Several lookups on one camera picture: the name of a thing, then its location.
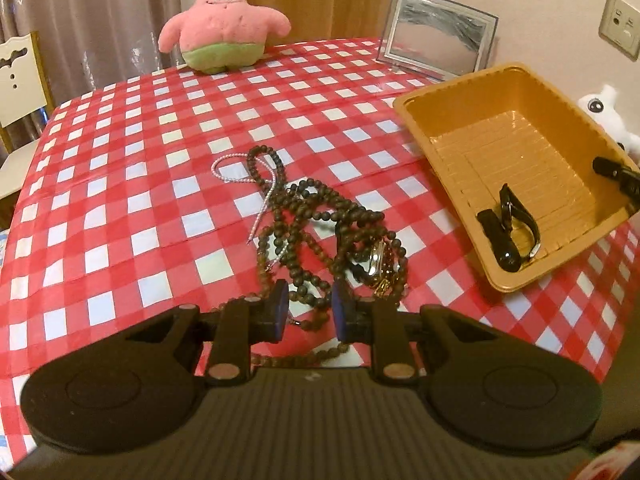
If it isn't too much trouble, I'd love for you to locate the gold chain watch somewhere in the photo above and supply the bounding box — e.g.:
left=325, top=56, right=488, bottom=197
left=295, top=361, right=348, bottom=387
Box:
left=350, top=239, right=408, bottom=297

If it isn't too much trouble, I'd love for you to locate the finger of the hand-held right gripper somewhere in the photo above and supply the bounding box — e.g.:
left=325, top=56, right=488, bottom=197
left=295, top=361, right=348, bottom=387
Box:
left=593, top=156, right=640, bottom=197

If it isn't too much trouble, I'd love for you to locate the cream wooden chair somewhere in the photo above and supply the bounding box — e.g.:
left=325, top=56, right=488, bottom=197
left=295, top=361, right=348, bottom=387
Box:
left=0, top=31, right=54, bottom=202

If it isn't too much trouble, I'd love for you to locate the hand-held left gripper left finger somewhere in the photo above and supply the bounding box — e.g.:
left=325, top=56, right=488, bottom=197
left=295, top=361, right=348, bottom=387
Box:
left=122, top=279, right=291, bottom=386

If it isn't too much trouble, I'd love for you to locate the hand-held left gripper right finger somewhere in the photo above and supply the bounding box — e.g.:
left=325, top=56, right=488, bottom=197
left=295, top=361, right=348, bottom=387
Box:
left=331, top=279, right=498, bottom=386

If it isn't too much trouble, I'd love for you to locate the long dark bead necklace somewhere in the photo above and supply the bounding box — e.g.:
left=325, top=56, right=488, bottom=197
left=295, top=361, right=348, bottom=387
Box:
left=246, top=145, right=408, bottom=367

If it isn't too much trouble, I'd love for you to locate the black strap watch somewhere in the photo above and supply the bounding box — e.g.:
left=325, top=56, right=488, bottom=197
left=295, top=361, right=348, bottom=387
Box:
left=475, top=183, right=544, bottom=274

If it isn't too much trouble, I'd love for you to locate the sheer grey curtain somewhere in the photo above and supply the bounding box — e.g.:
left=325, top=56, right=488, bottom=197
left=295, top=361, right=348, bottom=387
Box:
left=0, top=0, right=207, bottom=107

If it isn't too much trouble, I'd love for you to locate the orange plastic tray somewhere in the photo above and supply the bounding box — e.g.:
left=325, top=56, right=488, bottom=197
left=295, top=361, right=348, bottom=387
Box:
left=392, top=62, right=640, bottom=293

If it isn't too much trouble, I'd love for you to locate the pink starfish plush toy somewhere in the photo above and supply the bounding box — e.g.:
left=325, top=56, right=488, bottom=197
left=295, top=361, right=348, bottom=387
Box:
left=158, top=0, right=292, bottom=76

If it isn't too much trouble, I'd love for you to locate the white plush toy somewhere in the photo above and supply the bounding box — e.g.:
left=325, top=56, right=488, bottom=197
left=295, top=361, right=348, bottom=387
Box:
left=577, top=84, right=640, bottom=162

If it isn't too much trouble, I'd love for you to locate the red white checkered tablecloth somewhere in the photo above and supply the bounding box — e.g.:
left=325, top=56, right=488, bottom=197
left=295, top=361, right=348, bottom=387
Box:
left=0, top=36, right=632, bottom=463

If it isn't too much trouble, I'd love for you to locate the dark bead bracelet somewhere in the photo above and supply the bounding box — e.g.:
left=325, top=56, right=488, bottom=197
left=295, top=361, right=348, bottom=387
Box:
left=336, top=227, right=408, bottom=286

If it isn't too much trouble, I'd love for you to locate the white pearl necklace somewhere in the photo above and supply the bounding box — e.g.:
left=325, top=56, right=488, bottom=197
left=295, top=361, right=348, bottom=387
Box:
left=211, top=152, right=292, bottom=261

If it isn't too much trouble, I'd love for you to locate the clear glass picture frame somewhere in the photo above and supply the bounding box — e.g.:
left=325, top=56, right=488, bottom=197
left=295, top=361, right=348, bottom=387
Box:
left=377, top=0, right=500, bottom=82

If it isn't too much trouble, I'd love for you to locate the beige wall socket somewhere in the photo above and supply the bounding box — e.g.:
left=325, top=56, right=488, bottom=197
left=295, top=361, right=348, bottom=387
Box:
left=599, top=0, right=640, bottom=59

